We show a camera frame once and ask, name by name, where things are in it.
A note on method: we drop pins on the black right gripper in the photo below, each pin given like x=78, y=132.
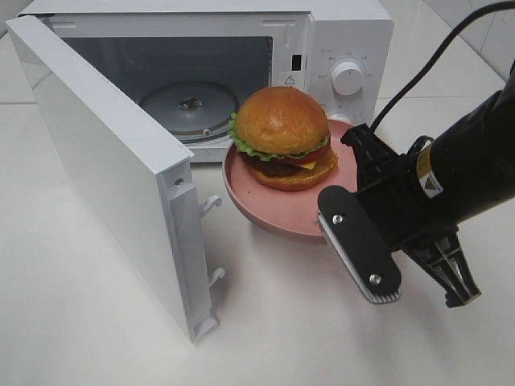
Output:
x=412, y=199

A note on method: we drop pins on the pink round plate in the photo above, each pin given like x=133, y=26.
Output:
x=290, y=214

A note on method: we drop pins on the burger with lettuce and cheese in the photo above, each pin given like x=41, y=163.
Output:
x=283, y=137

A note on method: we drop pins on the white microwave door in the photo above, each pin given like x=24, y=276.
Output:
x=133, y=174

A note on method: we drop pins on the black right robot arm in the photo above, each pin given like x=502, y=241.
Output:
x=483, y=141

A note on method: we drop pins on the lower white microwave knob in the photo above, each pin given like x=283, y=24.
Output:
x=344, y=117

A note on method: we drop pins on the white microwave knob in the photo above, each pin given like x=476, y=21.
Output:
x=344, y=117
x=347, y=77

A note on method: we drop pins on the upper white microwave knob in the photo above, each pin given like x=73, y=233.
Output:
x=347, y=77

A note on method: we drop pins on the white warning label sticker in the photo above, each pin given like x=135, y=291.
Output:
x=289, y=79

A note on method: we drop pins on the glass microwave turntable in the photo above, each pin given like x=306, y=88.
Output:
x=192, y=111

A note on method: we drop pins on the white microwave oven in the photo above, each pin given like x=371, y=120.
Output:
x=140, y=46

